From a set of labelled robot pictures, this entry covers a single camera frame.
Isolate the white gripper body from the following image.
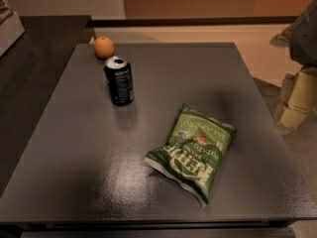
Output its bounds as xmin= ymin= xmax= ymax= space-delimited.
xmin=274 ymin=66 xmax=317 ymax=129

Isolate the black pepsi can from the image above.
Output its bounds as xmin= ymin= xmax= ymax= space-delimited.
xmin=104 ymin=56 xmax=134 ymax=106

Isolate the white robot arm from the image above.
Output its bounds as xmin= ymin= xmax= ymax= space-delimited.
xmin=274 ymin=0 xmax=317 ymax=129

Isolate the green jalapeno chip bag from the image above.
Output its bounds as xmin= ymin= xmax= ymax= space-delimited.
xmin=145 ymin=104 xmax=237 ymax=207

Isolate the orange fruit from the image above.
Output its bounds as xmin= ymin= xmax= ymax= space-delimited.
xmin=93 ymin=37 xmax=114 ymax=60

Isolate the dark side counter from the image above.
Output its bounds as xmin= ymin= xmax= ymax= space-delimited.
xmin=0 ymin=15 xmax=91 ymax=195

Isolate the white box on counter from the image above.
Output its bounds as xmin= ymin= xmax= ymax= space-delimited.
xmin=0 ymin=0 xmax=25 ymax=57

